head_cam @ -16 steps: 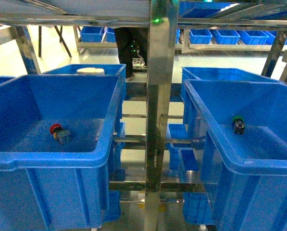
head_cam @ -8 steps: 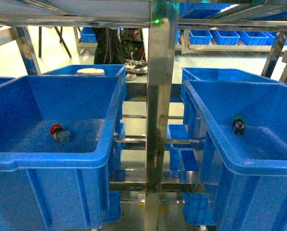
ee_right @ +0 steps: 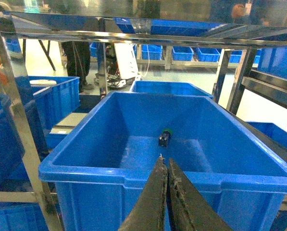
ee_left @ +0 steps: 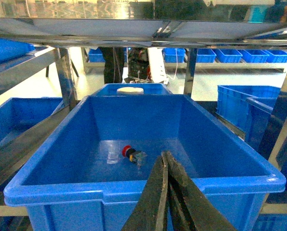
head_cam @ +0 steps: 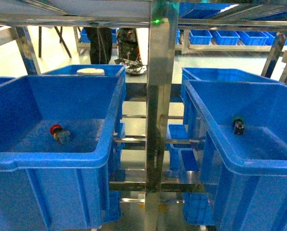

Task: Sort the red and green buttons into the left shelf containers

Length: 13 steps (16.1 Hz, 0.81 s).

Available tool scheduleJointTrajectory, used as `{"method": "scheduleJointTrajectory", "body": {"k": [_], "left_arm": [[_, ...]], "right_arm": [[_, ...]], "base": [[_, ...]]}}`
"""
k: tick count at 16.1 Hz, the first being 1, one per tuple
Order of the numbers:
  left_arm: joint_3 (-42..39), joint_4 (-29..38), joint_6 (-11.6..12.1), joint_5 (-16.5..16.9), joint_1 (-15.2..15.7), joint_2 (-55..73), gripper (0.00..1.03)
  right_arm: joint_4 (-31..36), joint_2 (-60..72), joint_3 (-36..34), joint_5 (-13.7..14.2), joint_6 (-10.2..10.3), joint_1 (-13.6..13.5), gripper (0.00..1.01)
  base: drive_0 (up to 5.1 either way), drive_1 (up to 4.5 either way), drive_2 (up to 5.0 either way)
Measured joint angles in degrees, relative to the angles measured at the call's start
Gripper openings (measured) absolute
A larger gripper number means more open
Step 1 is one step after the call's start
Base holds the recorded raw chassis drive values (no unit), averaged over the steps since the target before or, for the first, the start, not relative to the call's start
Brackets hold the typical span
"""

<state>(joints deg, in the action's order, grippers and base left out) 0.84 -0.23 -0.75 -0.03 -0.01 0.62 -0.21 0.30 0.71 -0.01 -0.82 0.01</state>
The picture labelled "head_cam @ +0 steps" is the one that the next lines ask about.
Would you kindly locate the red mushroom push button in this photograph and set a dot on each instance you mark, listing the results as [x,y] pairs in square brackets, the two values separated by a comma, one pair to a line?
[61,135]

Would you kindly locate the green mushroom push button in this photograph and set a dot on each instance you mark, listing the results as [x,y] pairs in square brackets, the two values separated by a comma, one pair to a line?
[238,125]

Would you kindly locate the blue bin behind upper left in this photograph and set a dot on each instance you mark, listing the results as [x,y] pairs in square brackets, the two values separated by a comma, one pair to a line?
[106,70]

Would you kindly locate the blue bin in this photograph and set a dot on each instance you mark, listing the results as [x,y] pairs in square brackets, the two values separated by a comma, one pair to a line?
[246,174]
[219,74]
[44,185]
[196,210]
[106,70]

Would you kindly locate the blue bin behind upper right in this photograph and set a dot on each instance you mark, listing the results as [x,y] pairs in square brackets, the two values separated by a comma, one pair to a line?
[219,74]

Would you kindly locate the white round lid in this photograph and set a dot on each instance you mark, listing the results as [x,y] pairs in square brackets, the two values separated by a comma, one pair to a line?
[91,71]

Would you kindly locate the person in dark trousers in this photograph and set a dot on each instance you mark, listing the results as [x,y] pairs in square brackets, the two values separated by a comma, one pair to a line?
[100,44]

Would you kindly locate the lower right blue bin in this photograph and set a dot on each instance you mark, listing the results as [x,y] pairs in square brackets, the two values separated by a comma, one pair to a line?
[196,210]

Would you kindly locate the steel shelf frame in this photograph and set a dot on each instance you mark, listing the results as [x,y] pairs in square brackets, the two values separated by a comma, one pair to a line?
[161,18]

